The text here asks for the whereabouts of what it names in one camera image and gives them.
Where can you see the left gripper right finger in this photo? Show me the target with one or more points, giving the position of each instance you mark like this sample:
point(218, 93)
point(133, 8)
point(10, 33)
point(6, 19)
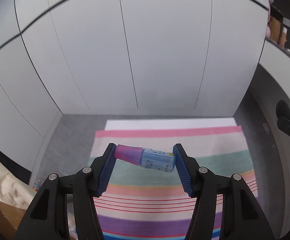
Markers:
point(196, 180)

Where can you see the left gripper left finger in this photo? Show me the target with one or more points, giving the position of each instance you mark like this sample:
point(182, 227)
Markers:
point(94, 179)

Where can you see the blue bottle pink cap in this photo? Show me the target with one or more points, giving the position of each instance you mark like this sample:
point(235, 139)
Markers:
point(146, 158)

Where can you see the striped colourful towel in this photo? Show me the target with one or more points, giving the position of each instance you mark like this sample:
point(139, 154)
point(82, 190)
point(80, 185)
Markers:
point(145, 204)

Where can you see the white curved counter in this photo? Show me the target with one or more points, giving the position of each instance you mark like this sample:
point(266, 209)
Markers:
point(271, 83)

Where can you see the white small table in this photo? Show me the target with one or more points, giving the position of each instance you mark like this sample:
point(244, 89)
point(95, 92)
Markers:
point(157, 124)

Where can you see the cream padded chair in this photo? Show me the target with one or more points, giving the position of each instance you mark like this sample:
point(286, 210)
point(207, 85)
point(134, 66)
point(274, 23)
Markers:
point(13, 191)

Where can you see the brown cardboard box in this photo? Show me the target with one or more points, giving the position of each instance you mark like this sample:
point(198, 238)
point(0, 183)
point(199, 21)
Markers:
point(10, 218)

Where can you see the pink plush toy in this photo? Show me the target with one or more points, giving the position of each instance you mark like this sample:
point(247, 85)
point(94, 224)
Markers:
point(268, 31)

